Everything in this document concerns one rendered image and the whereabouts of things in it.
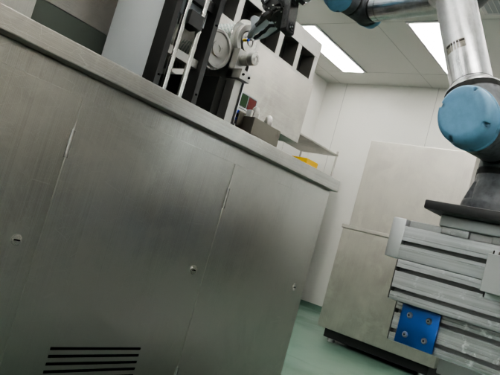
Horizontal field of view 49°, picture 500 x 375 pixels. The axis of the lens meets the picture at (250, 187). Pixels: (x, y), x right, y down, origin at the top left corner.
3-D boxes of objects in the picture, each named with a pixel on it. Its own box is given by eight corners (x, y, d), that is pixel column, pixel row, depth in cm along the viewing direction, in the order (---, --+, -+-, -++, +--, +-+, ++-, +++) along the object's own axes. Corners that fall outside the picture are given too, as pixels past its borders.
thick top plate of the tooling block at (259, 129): (250, 133, 184) (255, 116, 184) (170, 123, 209) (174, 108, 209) (276, 147, 196) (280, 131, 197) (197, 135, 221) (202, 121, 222)
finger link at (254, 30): (243, 27, 179) (265, 10, 176) (248, 40, 177) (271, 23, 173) (238, 23, 177) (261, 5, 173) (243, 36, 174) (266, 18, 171)
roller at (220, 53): (200, 59, 166) (211, 21, 167) (146, 57, 181) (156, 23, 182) (225, 74, 175) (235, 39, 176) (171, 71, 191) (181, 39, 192)
